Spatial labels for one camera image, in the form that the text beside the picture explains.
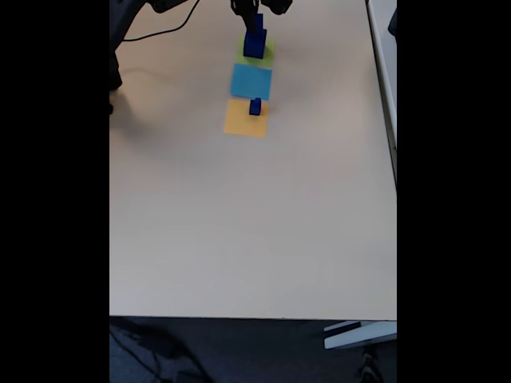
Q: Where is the green paper square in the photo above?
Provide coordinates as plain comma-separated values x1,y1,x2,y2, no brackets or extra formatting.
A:
235,34,276,67

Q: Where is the white table foot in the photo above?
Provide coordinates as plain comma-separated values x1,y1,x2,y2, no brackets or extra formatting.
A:
323,320,398,350

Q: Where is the large blue cube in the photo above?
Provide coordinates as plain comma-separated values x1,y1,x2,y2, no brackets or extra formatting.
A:
243,28,268,60

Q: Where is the light blue paper square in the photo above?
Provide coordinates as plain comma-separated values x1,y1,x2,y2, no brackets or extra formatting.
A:
229,63,274,101

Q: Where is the orange paper square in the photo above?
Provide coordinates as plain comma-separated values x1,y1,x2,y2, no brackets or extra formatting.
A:
223,98,269,140

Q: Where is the black camera box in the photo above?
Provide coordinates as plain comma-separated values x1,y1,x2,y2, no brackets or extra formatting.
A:
263,0,293,16

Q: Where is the white adjacent table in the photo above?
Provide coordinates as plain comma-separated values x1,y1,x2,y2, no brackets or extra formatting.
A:
366,0,398,184

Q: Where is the medium blue cube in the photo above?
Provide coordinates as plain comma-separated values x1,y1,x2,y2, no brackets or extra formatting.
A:
248,13,267,34

